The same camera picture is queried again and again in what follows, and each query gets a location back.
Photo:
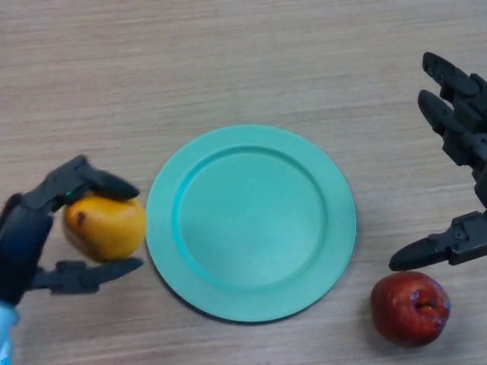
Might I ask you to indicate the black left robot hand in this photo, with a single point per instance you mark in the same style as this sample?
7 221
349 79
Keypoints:
23 235

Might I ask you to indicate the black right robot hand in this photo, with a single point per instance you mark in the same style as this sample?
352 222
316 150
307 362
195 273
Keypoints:
460 125

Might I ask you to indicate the yellow pear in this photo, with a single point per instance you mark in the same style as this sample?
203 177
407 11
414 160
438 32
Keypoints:
106 228

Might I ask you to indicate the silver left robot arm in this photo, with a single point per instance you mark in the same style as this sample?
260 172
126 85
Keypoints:
7 334

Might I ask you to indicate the green round plate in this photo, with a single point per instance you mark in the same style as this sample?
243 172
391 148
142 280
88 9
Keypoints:
251 224

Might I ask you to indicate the red apple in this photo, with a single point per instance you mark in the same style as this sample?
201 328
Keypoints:
407 308

